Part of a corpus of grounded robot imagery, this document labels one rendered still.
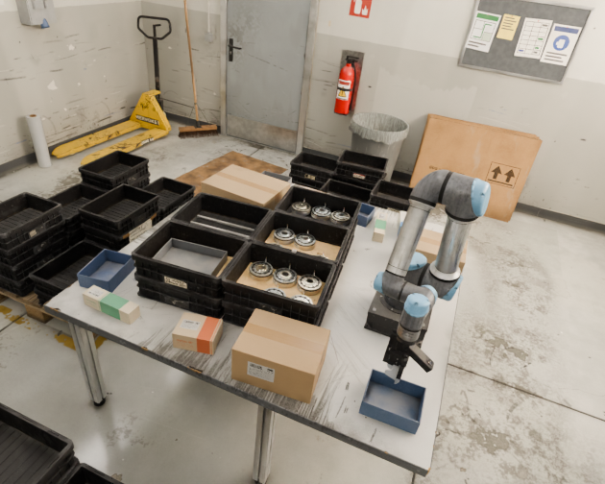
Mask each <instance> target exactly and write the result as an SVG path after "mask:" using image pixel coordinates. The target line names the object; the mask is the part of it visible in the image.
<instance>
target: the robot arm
mask: <svg viewBox="0 0 605 484"><path fill-rule="evenodd" d="M490 194H491V186H490V185H489V184H488V183H487V182H486V181H482V180H480V179H478V178H472V177H469V176H465V175H462V174H458V173H455V172H451V171H449V170H437V171H434V172H431V173H429V174H428V175H426V176H425V177H423V178H422V179H421V180H420V181H419V182H418V183H417V184H416V186H415V187H414V188H413V190H412V192H411V194H410V197H409V203H410V206H409V208H408V210H407V212H406V215H405V218H404V220H403V223H402V226H401V228H400V231H399V235H398V238H397V241H396V243H395V246H394V249H393V250H392V253H391V256H390V258H389V261H388V263H387V266H386V269H385V272H382V271H380V272H378V273H377V275H376V277H375V280H374V290H376V291H378V292H380V293H382V294H383V295H384V300H385V301H386V302H387V303H388V304H389V305H390V306H391V307H393V308H395V309H397V310H401V311H402V314H401V317H400V320H399V325H398V329H395V328H393V331H392V333H391V336H390V340H389V344H388V346H387V349H386V352H385V354H384V357H383V360H382V361H384V362H386V363H387V367H388V368H389V369H390V370H385V372H384V373H385V374H386V375H388V376H389V377H391V378H392V379H393V380H394V381H395V383H394V384H397V383H399V381H400V378H401V375H402V373H403V370H404V368H406V365H407V362H408V359H409V356H410V357H411V358H412V359H413V360H414V361H415V362H416V363H418V364H419V365H420V366H421V367H422V368H423V369H424V370H425V371H426V372H427V373H428V372H430V371H432V370H433V366H434V362H433V361H432V360H431V359H430V358H429V357H428V356H427V355H426V354H425V353H424V352H423V351H422V350H421V349H420V348H419V347H418V346H417V345H416V342H417V340H418V338H419V335H420V332H421V330H422V327H423V324H424V319H425V317H426V316H427V314H428V313H429V311H430V309H431V308H432V307H433V306H434V304H435V303H436V301H437V298H439V299H441V300H445V301H451V300H452V298H453V296H454V295H455V293H456V291H457V289H458V287H459V285H460V284H461V282H462V280H463V278H464V277H463V276H461V275H460V273H461V271H460V268H459V267H458V266H459V262H460V259H461V256H462V253H463V251H464V248H465V244H466V241H467V238H468V235H469V232H470V228H471V225H472V222H473V221H476V220H477V219H478V217H482V216H483V215H484V213H485V211H486V209H487V206H488V203H489V199H490ZM437 203H439V204H441V205H444V206H446V207H445V213H446V215H447V216H448V218H447V221H446V224H445V228H444V232H443V236H442V239H441V243H440V247H439V251H438V253H437V257H436V260H435V261H433V262H432V263H431V264H430V263H428V262H426V257H425V256H424V255H423V254H420V253H416V252H415V251H416V249H417V246H418V243H419V241H420V238H421V236H422V233H423V231H424V226H425V224H426V221H427V219H428V216H429V213H430V211H431V210H432V209H434V208H435V206H436V205H437Z"/></svg>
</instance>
